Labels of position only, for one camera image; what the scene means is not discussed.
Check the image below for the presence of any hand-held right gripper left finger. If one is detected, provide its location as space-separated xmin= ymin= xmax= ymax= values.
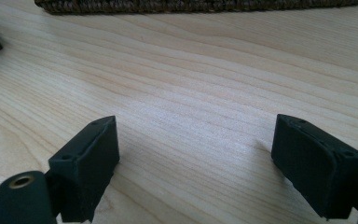
xmin=48 ymin=115 xmax=121 ymax=224

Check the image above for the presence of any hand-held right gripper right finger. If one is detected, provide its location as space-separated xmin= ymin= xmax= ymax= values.
xmin=270 ymin=113 xmax=358 ymax=220

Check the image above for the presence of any dark woven basket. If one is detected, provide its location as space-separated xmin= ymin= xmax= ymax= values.
xmin=34 ymin=0 xmax=358 ymax=15

